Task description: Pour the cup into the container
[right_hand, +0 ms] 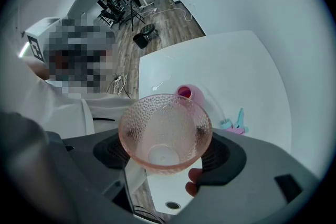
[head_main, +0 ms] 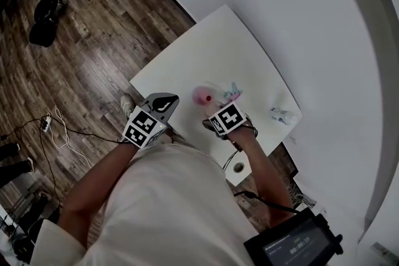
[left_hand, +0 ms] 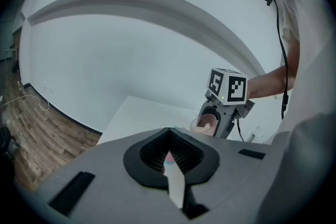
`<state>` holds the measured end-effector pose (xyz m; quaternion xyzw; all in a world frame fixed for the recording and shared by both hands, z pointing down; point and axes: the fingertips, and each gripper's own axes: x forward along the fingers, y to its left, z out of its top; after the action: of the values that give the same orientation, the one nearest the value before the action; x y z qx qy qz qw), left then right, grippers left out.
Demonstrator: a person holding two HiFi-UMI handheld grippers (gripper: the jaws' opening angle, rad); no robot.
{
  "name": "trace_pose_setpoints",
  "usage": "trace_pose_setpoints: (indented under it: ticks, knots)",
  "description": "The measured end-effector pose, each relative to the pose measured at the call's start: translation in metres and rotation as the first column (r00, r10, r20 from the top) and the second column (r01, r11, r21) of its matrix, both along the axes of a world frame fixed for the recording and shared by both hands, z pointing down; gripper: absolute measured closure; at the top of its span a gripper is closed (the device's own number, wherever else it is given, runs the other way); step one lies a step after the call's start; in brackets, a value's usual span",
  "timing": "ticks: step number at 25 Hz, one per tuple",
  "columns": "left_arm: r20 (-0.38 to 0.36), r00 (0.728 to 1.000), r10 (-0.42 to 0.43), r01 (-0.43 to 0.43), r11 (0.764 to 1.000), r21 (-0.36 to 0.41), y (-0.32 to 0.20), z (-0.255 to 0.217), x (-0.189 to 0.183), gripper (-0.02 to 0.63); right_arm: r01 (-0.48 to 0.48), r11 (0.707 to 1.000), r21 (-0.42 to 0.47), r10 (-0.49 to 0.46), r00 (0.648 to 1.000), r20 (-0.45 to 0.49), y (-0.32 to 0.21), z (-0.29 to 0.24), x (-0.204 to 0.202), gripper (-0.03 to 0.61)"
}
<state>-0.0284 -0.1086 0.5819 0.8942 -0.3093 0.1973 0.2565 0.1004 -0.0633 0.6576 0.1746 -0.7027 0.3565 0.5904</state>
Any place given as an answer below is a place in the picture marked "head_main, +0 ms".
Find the person's beige shirt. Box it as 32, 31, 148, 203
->
29, 143, 259, 266

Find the bundle of white cables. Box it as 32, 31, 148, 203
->
285, 179, 316, 209

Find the person's left forearm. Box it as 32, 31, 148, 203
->
57, 143, 140, 250

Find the white power strip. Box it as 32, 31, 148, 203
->
39, 115, 52, 133

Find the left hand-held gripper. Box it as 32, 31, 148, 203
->
122, 92, 181, 151

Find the black tablet device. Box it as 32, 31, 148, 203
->
243, 207, 344, 266

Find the pink vase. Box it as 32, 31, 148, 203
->
191, 85, 219, 107

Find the person's white shoe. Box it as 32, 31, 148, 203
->
120, 93, 135, 119

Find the person's right forearm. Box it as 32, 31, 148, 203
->
230, 129, 296, 228

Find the black device cable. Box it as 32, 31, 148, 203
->
223, 140, 302, 216

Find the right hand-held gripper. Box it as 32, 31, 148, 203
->
201, 102, 258, 141

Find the small white bottle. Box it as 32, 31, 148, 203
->
269, 106, 297, 126

